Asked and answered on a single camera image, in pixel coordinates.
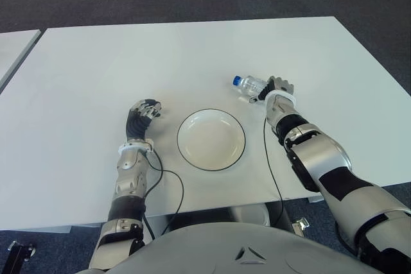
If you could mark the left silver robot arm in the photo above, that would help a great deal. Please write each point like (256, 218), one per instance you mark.
(130, 168)

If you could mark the black stand foot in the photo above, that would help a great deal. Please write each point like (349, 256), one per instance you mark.
(20, 253)

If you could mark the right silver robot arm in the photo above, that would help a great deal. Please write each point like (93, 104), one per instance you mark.
(324, 161)

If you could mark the grey robot torso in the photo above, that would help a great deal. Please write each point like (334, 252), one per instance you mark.
(224, 251)

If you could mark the white neighbouring table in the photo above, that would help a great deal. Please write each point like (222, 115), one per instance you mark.
(16, 49)

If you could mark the silver metal bracket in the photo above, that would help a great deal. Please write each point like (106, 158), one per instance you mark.
(302, 223)

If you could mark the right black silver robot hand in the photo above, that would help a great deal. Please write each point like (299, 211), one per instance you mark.
(281, 85)

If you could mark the clear water bottle blue cap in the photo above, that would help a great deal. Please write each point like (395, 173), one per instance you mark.
(248, 84)

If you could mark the white robot pelvis cover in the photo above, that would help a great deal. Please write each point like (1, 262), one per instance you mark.
(250, 214)

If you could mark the white plate black rim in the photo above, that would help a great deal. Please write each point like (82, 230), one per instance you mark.
(210, 140)

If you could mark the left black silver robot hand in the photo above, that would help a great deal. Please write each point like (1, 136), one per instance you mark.
(138, 123)

